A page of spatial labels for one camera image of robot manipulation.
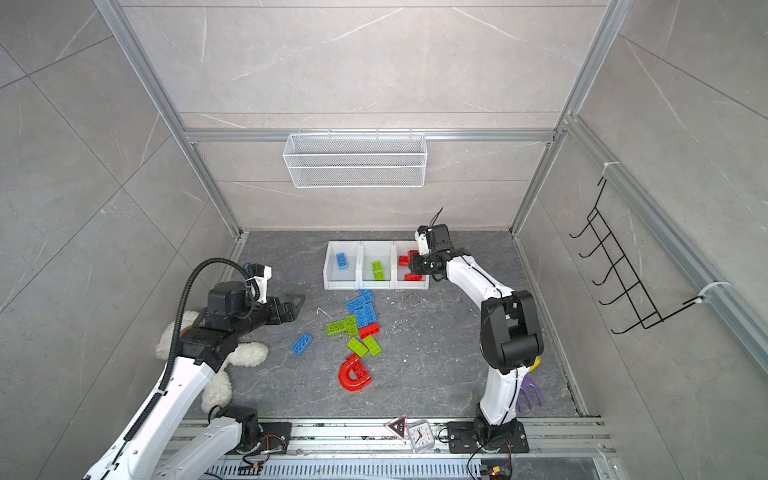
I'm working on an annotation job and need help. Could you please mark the purple toy fork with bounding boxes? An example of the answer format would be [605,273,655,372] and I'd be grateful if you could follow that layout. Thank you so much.
[516,375,544,412]

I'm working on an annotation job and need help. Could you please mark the small clear clock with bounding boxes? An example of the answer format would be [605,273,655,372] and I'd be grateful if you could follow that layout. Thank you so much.
[406,419,436,454]

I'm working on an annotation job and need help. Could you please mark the left white storage bin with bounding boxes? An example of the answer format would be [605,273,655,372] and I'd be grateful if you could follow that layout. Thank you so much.
[323,241,362,290]

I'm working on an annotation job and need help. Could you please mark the red triangle sign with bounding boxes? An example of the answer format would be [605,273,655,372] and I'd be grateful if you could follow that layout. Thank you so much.
[385,416,407,440]

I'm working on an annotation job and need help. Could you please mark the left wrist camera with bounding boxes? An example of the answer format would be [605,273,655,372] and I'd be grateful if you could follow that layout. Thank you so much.
[244,263,272,304]

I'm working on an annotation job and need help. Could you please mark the blue lego brick long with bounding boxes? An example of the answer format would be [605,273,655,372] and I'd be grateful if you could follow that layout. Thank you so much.
[345,297,367,313]

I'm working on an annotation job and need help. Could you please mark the black wire hook rack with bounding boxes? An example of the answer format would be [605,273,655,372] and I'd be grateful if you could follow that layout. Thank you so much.
[568,176,706,335]

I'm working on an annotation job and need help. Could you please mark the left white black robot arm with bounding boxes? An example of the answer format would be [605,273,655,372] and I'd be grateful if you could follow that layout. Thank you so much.
[84,257,306,479]

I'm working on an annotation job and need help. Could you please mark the blue lego brick top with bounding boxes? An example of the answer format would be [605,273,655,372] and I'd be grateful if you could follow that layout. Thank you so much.
[358,289,374,303]

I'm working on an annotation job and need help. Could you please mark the lone blue lego brick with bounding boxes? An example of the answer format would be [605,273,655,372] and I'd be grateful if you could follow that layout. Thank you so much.
[291,332,313,356]

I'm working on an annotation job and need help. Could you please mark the white brown plush toy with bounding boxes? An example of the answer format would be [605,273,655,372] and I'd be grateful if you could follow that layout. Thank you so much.
[155,310,269,413]

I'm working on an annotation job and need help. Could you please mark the white wire mesh basket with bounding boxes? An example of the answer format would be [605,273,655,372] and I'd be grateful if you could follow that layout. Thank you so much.
[283,133,428,188]

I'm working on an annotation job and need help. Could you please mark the red horseshoe magnet toy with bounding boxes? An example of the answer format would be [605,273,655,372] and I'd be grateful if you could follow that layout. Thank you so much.
[338,354,372,392]

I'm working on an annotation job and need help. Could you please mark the right white storage bin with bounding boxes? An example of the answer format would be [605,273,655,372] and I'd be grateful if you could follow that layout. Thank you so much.
[391,240,430,290]

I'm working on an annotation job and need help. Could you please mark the white storage bin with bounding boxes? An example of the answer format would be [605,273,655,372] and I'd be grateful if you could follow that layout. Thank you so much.
[391,240,430,290]
[358,240,396,290]
[323,241,362,290]

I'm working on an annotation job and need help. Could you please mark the green lego brick long left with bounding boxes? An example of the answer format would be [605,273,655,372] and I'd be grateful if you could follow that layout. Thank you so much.
[326,315,358,337]

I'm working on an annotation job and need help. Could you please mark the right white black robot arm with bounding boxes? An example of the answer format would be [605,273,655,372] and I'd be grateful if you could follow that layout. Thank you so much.
[408,223,544,453]

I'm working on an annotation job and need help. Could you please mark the middle white storage bin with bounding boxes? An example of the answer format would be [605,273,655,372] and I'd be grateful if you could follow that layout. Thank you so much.
[358,240,396,290]

